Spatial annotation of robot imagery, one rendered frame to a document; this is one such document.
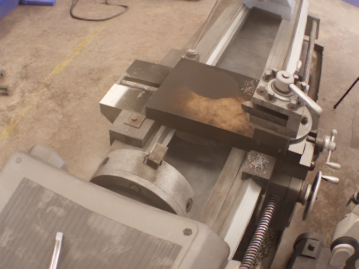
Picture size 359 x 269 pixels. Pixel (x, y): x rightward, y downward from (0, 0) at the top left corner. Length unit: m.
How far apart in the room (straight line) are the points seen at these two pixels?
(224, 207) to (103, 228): 0.73
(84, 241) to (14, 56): 3.21
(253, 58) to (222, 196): 0.96
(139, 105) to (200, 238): 0.98
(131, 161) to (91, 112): 1.98
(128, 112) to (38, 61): 2.11
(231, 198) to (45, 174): 0.76
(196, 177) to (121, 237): 0.93
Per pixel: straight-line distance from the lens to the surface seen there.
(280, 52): 2.15
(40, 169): 0.87
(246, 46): 2.33
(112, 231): 0.76
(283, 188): 1.58
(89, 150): 2.75
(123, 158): 1.04
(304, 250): 2.13
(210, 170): 1.67
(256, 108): 1.37
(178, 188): 1.02
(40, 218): 0.79
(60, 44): 3.80
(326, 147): 1.63
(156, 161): 1.00
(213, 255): 0.77
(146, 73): 1.82
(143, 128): 1.58
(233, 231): 1.37
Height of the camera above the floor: 1.97
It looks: 45 degrees down
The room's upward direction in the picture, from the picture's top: 3 degrees clockwise
